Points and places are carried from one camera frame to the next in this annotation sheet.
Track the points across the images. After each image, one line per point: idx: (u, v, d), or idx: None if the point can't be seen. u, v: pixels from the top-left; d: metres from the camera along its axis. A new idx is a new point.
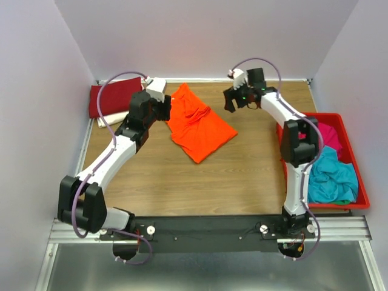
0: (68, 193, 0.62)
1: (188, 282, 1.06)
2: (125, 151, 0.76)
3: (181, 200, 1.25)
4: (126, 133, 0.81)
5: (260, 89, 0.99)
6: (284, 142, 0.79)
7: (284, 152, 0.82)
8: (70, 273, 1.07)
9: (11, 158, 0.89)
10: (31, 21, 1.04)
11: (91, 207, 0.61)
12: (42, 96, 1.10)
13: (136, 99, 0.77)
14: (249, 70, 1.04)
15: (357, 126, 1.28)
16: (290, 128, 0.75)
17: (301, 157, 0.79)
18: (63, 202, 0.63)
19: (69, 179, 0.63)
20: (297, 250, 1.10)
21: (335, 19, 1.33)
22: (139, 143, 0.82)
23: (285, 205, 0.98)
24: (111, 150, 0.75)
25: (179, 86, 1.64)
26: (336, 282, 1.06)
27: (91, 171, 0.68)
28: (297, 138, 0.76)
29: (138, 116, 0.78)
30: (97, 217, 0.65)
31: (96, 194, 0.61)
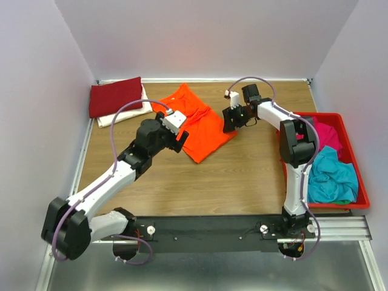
0: (55, 214, 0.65)
1: (188, 282, 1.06)
2: (123, 179, 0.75)
3: (181, 200, 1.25)
4: (129, 159, 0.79)
5: (256, 100, 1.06)
6: (283, 143, 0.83)
7: (284, 154, 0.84)
8: (70, 273, 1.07)
9: (10, 158, 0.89)
10: (30, 20, 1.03)
11: (72, 233, 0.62)
12: (42, 96, 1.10)
13: (144, 127, 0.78)
14: (244, 88, 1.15)
15: (357, 125, 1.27)
16: (286, 127, 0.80)
17: (300, 157, 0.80)
18: (50, 222, 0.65)
19: (59, 202, 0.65)
20: (297, 250, 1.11)
21: (336, 18, 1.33)
22: (139, 170, 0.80)
23: (285, 205, 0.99)
24: (108, 176, 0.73)
25: (179, 86, 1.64)
26: (337, 282, 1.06)
27: (81, 197, 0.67)
28: (294, 137, 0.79)
29: (143, 143, 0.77)
30: (77, 245, 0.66)
31: (79, 224, 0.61)
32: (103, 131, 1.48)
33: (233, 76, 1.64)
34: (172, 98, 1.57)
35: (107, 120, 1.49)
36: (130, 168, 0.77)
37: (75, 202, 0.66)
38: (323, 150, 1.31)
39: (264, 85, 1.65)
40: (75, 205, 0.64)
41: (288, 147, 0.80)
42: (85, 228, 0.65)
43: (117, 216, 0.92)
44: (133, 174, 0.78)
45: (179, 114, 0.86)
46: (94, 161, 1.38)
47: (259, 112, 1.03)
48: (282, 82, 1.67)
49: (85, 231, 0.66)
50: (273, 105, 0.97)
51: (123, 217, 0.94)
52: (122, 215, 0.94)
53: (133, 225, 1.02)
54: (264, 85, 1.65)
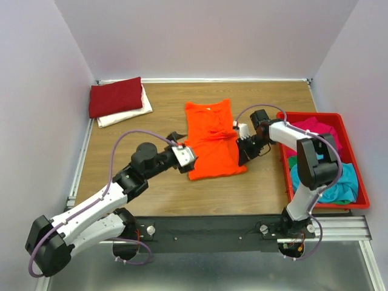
0: (37, 231, 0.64)
1: (188, 282, 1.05)
2: (111, 204, 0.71)
3: (180, 200, 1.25)
4: (124, 181, 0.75)
5: (267, 122, 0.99)
6: (301, 165, 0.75)
7: (303, 177, 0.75)
8: (70, 273, 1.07)
9: (11, 157, 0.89)
10: (30, 22, 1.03)
11: (50, 256, 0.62)
12: (42, 96, 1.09)
13: (140, 153, 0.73)
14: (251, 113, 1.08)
15: (357, 126, 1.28)
16: (304, 145, 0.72)
17: (322, 179, 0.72)
18: (31, 239, 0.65)
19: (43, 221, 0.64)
20: (297, 250, 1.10)
21: (335, 18, 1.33)
22: (132, 194, 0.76)
23: (288, 210, 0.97)
24: (97, 199, 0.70)
25: (221, 100, 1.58)
26: (337, 282, 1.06)
27: (65, 220, 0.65)
28: (314, 156, 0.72)
29: (138, 169, 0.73)
30: (56, 264, 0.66)
31: (57, 248, 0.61)
32: (103, 131, 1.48)
33: (233, 76, 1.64)
34: (208, 108, 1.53)
35: (107, 120, 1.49)
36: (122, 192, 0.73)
37: (58, 223, 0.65)
38: None
39: (264, 85, 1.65)
40: (57, 227, 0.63)
41: (309, 168, 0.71)
42: (65, 251, 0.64)
43: (114, 222, 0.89)
44: (123, 199, 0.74)
45: (188, 152, 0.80)
46: (94, 161, 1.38)
47: (270, 134, 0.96)
48: (282, 82, 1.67)
49: (66, 252, 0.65)
50: (286, 124, 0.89)
51: (120, 222, 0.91)
52: (119, 219, 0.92)
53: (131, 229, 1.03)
54: (264, 85, 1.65)
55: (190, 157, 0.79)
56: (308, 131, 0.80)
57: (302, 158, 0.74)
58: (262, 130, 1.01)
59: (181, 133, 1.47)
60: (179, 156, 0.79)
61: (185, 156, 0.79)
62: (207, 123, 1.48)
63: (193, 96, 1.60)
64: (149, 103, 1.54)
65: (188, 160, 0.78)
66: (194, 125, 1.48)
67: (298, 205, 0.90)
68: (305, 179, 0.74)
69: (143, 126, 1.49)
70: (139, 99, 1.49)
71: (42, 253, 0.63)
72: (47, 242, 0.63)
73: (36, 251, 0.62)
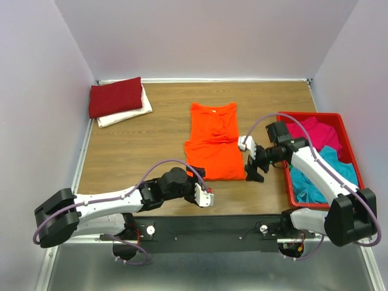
0: (57, 200, 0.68)
1: (188, 282, 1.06)
2: (127, 207, 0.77)
3: (181, 200, 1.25)
4: (143, 192, 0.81)
5: (290, 142, 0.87)
6: (333, 222, 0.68)
7: (331, 231, 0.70)
8: (70, 273, 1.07)
9: (11, 157, 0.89)
10: (30, 22, 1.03)
11: (57, 228, 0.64)
12: (42, 96, 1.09)
13: (171, 173, 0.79)
14: (270, 126, 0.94)
15: (357, 127, 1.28)
16: (343, 210, 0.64)
17: (354, 239, 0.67)
18: (48, 205, 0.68)
19: (66, 193, 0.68)
20: (297, 250, 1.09)
21: (335, 18, 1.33)
22: (145, 207, 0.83)
23: (294, 222, 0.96)
24: (119, 197, 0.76)
25: (228, 103, 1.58)
26: (337, 282, 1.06)
27: (86, 201, 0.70)
28: (351, 220, 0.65)
29: (162, 187, 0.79)
30: (56, 238, 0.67)
31: (70, 224, 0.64)
32: (103, 131, 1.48)
33: (233, 76, 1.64)
34: (213, 111, 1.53)
35: (107, 120, 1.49)
36: (140, 202, 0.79)
37: (79, 202, 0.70)
38: (322, 150, 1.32)
39: (263, 85, 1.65)
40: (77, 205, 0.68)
41: (343, 231, 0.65)
42: (72, 230, 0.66)
43: (116, 222, 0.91)
44: (137, 207, 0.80)
45: (211, 198, 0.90)
46: (94, 161, 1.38)
47: (292, 160, 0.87)
48: (282, 82, 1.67)
49: (71, 231, 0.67)
50: (316, 158, 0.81)
51: (122, 224, 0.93)
52: (122, 220, 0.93)
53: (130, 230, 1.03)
54: (263, 85, 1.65)
55: (210, 203, 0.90)
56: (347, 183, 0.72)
57: (336, 217, 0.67)
58: (283, 150, 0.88)
59: (181, 133, 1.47)
60: (202, 199, 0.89)
61: (206, 201, 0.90)
62: (211, 125, 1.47)
63: (193, 96, 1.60)
64: (149, 103, 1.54)
65: (208, 204, 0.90)
66: (197, 126, 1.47)
67: (308, 227, 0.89)
68: (335, 236, 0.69)
69: (143, 126, 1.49)
70: (139, 99, 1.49)
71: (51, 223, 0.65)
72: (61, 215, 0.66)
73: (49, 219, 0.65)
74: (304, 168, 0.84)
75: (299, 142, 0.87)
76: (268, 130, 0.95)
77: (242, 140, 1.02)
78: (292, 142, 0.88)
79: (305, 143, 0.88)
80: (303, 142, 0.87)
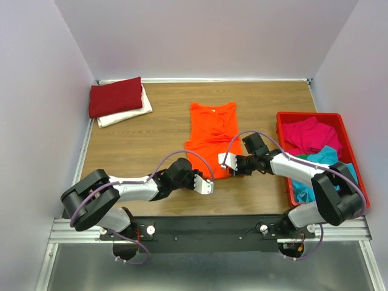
0: (93, 180, 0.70)
1: (189, 282, 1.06)
2: (148, 190, 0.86)
3: (181, 200, 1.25)
4: (156, 180, 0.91)
5: (265, 154, 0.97)
6: (322, 204, 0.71)
7: (326, 213, 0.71)
8: (70, 272, 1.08)
9: (11, 157, 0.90)
10: (31, 23, 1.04)
11: (99, 203, 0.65)
12: (41, 96, 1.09)
13: (178, 163, 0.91)
14: (246, 139, 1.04)
15: (357, 127, 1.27)
16: (322, 184, 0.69)
17: (348, 211, 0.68)
18: (80, 186, 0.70)
19: (101, 173, 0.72)
20: (297, 250, 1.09)
21: (335, 18, 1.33)
22: (157, 195, 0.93)
23: (291, 217, 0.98)
24: (142, 181, 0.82)
25: (228, 103, 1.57)
26: (336, 282, 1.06)
27: (121, 180, 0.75)
28: (334, 194, 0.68)
29: (173, 174, 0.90)
30: (92, 220, 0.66)
31: (112, 198, 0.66)
32: (103, 131, 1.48)
33: (233, 76, 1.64)
34: (213, 111, 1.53)
35: (107, 120, 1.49)
36: (156, 187, 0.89)
37: (114, 180, 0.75)
38: (323, 150, 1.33)
39: (264, 85, 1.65)
40: (114, 183, 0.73)
41: (333, 205, 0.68)
42: (110, 208, 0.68)
43: (124, 214, 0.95)
44: (154, 193, 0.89)
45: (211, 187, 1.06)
46: (94, 161, 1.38)
47: (273, 168, 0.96)
48: (282, 82, 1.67)
49: (107, 211, 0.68)
50: (289, 157, 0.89)
51: (128, 218, 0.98)
52: (127, 215, 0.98)
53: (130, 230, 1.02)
54: (263, 85, 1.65)
55: (211, 190, 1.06)
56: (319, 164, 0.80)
57: (321, 196, 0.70)
58: (262, 165, 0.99)
59: (181, 133, 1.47)
60: (204, 187, 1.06)
61: (207, 188, 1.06)
62: (211, 125, 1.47)
63: (193, 96, 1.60)
64: (149, 103, 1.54)
65: (209, 191, 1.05)
66: (197, 125, 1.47)
67: (307, 220, 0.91)
68: (330, 215, 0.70)
69: (143, 126, 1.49)
70: (139, 99, 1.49)
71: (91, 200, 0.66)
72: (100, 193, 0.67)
73: (87, 199, 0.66)
74: (284, 170, 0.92)
75: (272, 152, 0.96)
76: (245, 142, 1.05)
77: (222, 159, 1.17)
78: (267, 154, 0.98)
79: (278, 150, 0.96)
80: (276, 151, 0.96)
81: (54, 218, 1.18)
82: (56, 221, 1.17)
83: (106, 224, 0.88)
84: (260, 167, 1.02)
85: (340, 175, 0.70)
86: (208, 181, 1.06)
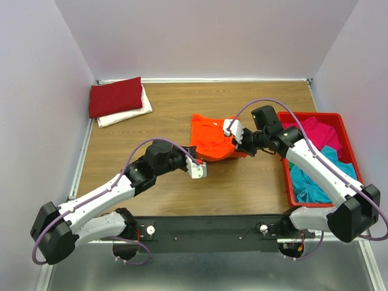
0: (43, 217, 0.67)
1: (189, 282, 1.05)
2: (119, 195, 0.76)
3: (181, 200, 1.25)
4: (133, 173, 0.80)
5: (284, 135, 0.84)
6: (340, 222, 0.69)
7: (337, 229, 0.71)
8: (70, 273, 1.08)
9: (11, 157, 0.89)
10: (31, 23, 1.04)
11: (54, 243, 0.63)
12: (41, 96, 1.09)
13: (154, 147, 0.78)
14: (257, 111, 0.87)
15: (357, 127, 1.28)
16: (353, 211, 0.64)
17: (359, 231, 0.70)
18: (37, 224, 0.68)
19: (50, 207, 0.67)
20: (297, 250, 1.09)
21: (336, 19, 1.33)
22: (140, 188, 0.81)
23: (294, 220, 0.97)
24: (106, 190, 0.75)
25: (231, 111, 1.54)
26: (336, 282, 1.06)
27: (72, 208, 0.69)
28: (359, 220, 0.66)
29: (150, 161, 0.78)
30: (57, 253, 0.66)
31: (63, 234, 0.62)
32: (103, 131, 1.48)
33: (233, 76, 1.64)
34: (214, 123, 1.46)
35: (107, 120, 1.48)
36: (130, 185, 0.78)
37: (65, 211, 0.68)
38: (322, 150, 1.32)
39: (264, 85, 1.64)
40: (64, 215, 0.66)
41: (351, 230, 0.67)
42: (68, 240, 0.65)
43: (116, 220, 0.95)
44: (131, 191, 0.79)
45: (204, 170, 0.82)
46: (94, 160, 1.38)
47: (287, 154, 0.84)
48: (282, 82, 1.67)
49: (69, 243, 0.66)
50: (315, 154, 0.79)
51: (123, 221, 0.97)
52: (120, 219, 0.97)
53: (129, 228, 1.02)
54: (262, 85, 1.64)
55: (204, 173, 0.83)
56: (351, 183, 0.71)
57: (343, 217, 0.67)
58: (275, 144, 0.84)
59: (181, 133, 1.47)
60: (193, 171, 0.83)
61: (199, 173, 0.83)
62: (211, 137, 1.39)
63: (193, 96, 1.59)
64: (149, 103, 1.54)
65: (200, 175, 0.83)
66: (197, 139, 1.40)
67: (311, 225, 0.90)
68: (342, 234, 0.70)
69: (143, 126, 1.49)
70: (139, 99, 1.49)
71: (48, 238, 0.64)
72: (53, 230, 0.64)
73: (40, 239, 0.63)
74: (303, 164, 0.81)
75: (292, 134, 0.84)
76: (256, 113, 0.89)
77: (227, 125, 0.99)
78: (284, 134, 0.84)
79: (298, 133, 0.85)
80: (296, 133, 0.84)
81: None
82: None
83: (99, 236, 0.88)
84: (271, 147, 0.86)
85: (376, 206, 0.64)
86: (198, 165, 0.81)
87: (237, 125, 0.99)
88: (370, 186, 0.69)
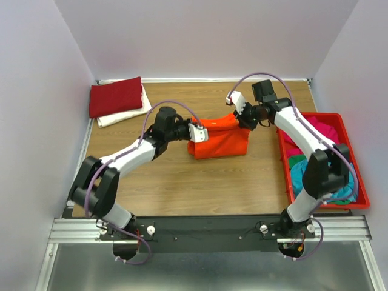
0: (88, 170, 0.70)
1: (189, 282, 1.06)
2: (144, 153, 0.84)
3: (182, 200, 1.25)
4: (148, 139, 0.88)
5: (274, 102, 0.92)
6: (310, 176, 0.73)
7: (308, 185, 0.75)
8: (70, 273, 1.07)
9: (11, 157, 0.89)
10: (30, 23, 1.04)
11: (104, 188, 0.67)
12: (40, 96, 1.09)
13: (163, 113, 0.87)
14: (256, 84, 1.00)
15: (357, 126, 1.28)
16: (319, 160, 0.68)
17: (330, 189, 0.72)
18: (79, 179, 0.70)
19: (92, 159, 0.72)
20: (297, 250, 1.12)
21: (336, 19, 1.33)
22: (157, 152, 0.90)
23: (288, 210, 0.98)
24: (134, 147, 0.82)
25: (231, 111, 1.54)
26: (336, 282, 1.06)
27: (113, 157, 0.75)
28: (325, 171, 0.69)
29: (162, 126, 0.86)
30: (105, 202, 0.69)
31: (114, 176, 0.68)
32: (103, 131, 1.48)
33: (233, 76, 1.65)
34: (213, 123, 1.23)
35: (107, 119, 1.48)
36: (151, 145, 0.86)
37: (107, 159, 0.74)
38: None
39: None
40: (108, 162, 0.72)
41: (319, 182, 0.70)
42: (116, 185, 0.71)
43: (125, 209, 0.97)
44: (153, 151, 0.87)
45: (205, 133, 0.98)
46: None
47: (275, 120, 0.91)
48: (282, 82, 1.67)
49: (114, 188, 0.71)
50: (297, 117, 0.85)
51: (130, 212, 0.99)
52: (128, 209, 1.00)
53: (133, 224, 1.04)
54: None
55: (205, 137, 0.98)
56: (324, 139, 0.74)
57: (313, 168, 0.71)
58: (267, 111, 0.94)
59: None
60: (196, 133, 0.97)
61: (200, 136, 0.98)
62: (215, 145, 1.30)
63: (193, 96, 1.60)
64: (149, 103, 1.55)
65: (203, 139, 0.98)
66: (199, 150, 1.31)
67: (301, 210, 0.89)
68: (313, 189, 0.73)
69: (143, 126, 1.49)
70: (139, 99, 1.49)
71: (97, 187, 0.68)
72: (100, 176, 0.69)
73: (91, 188, 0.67)
74: (286, 127, 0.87)
75: (282, 102, 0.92)
76: (255, 86, 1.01)
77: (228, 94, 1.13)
78: (275, 102, 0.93)
79: (288, 103, 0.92)
80: (287, 103, 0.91)
81: (54, 218, 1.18)
82: (56, 221, 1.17)
83: (111, 219, 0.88)
84: (264, 114, 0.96)
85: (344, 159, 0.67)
86: (200, 128, 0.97)
87: (239, 96, 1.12)
88: (341, 144, 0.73)
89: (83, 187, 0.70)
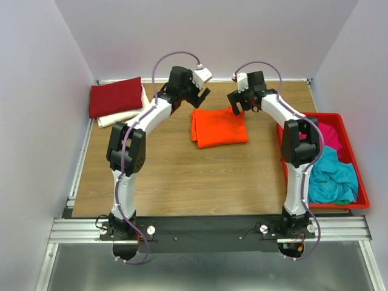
0: (117, 134, 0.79)
1: (189, 282, 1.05)
2: (162, 111, 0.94)
3: (182, 200, 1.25)
4: (164, 95, 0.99)
5: (261, 91, 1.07)
6: (286, 144, 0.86)
7: (287, 155, 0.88)
8: (70, 273, 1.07)
9: (11, 157, 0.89)
10: (31, 22, 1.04)
11: (136, 148, 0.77)
12: (40, 96, 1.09)
13: (176, 70, 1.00)
14: (250, 74, 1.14)
15: (357, 126, 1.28)
16: (290, 128, 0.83)
17: (303, 156, 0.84)
18: (112, 143, 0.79)
19: (120, 124, 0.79)
20: (297, 250, 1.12)
21: (336, 19, 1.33)
22: (173, 107, 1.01)
23: (286, 205, 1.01)
24: (153, 107, 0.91)
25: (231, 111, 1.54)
26: (336, 282, 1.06)
27: (137, 120, 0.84)
28: (297, 139, 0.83)
29: (174, 82, 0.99)
30: (139, 159, 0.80)
31: (142, 137, 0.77)
32: (103, 131, 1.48)
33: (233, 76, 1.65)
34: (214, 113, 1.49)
35: (107, 120, 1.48)
36: (167, 102, 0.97)
37: (133, 122, 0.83)
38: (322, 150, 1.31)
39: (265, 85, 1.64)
40: (134, 126, 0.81)
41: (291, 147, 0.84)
42: (144, 143, 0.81)
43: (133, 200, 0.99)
44: (169, 107, 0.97)
45: (206, 70, 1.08)
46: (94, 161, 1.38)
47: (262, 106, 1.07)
48: (282, 82, 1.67)
49: (144, 146, 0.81)
50: (277, 99, 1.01)
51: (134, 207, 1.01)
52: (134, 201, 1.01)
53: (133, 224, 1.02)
54: None
55: (209, 73, 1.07)
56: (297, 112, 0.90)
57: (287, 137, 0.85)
58: (254, 99, 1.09)
59: (181, 133, 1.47)
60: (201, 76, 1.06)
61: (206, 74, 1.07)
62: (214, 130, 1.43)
63: None
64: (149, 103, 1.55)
65: (208, 76, 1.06)
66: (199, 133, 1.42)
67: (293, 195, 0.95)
68: (289, 156, 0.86)
69: None
70: (139, 99, 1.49)
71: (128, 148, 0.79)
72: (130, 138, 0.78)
73: (124, 150, 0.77)
74: (270, 109, 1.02)
75: (268, 91, 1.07)
76: (248, 76, 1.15)
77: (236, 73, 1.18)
78: (262, 91, 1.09)
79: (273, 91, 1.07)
80: (272, 92, 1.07)
81: (54, 218, 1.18)
82: (56, 221, 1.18)
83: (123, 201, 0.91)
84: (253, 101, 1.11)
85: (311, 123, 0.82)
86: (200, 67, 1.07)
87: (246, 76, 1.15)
88: (311, 117, 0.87)
89: (117, 150, 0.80)
